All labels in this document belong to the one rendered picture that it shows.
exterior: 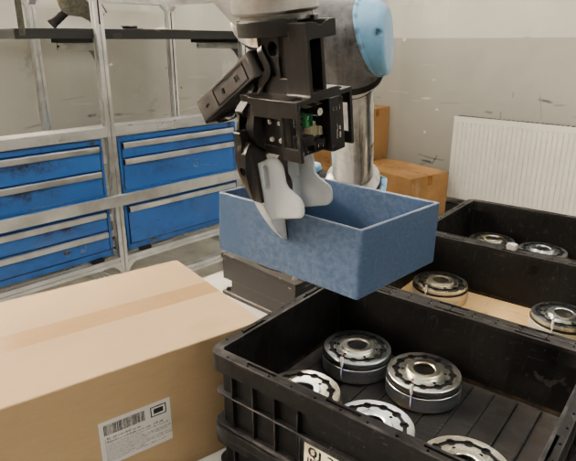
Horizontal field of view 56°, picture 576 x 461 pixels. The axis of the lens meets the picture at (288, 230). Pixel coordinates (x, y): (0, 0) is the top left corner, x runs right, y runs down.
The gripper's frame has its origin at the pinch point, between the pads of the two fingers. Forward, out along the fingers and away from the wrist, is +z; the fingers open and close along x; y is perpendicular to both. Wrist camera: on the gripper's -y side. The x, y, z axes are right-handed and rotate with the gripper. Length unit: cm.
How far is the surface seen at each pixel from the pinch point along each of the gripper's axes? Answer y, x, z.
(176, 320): -25.4, -0.8, 22.1
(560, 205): -82, 322, 130
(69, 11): -219, 81, -19
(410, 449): 16.6, -1.4, 19.3
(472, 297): -4, 51, 36
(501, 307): 2, 51, 36
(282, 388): 0.7, -3.4, 19.1
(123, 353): -22.5, -10.9, 20.8
